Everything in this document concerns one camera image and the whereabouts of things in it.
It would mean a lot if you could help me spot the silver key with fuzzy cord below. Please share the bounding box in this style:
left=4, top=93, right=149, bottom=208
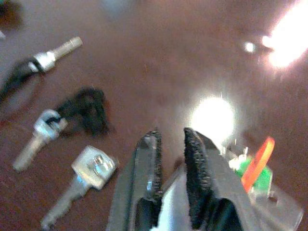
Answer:
left=12, top=109, right=69, bottom=172

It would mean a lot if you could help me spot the silver key with square head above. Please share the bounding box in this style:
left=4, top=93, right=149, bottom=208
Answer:
left=40, top=145, right=120, bottom=230

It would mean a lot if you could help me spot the black flat strap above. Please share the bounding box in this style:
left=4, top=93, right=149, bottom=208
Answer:
left=0, top=57, right=40, bottom=103

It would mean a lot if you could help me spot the silver key with black strap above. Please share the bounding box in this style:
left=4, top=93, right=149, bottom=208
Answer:
left=31, top=36, right=84, bottom=73

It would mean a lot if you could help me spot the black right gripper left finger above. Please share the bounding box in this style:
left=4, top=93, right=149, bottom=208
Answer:
left=106, top=129, right=165, bottom=231

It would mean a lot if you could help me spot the silver key with green head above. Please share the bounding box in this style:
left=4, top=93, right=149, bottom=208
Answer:
left=227, top=146, right=304, bottom=228

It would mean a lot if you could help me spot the black fuzzy cord loop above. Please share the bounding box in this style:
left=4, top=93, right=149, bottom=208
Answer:
left=55, top=87, right=115, bottom=136

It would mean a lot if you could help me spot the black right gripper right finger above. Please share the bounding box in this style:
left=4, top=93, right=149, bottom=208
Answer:
left=183, top=127, right=262, bottom=231

